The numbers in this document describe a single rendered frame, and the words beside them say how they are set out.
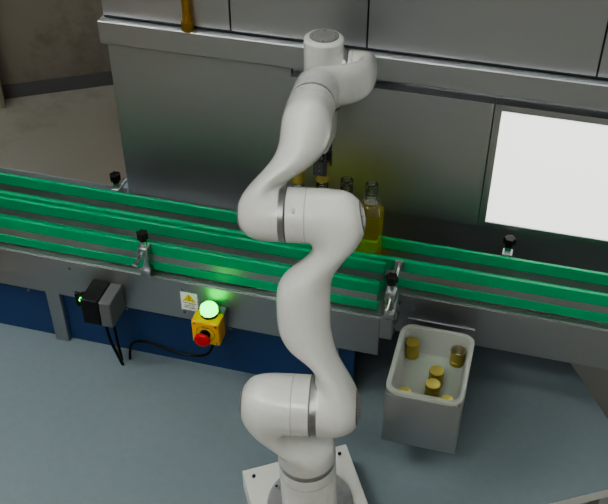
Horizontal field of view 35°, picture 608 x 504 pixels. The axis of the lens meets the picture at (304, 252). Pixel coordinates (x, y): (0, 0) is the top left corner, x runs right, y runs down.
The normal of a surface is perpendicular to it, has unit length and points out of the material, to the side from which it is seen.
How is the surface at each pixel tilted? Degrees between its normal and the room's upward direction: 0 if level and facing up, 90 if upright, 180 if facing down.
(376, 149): 90
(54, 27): 90
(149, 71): 90
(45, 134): 0
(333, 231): 71
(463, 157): 90
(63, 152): 0
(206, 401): 0
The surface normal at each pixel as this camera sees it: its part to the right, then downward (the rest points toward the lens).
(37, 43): 0.26, 0.62
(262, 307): -0.26, 0.62
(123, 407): 0.00, -0.77
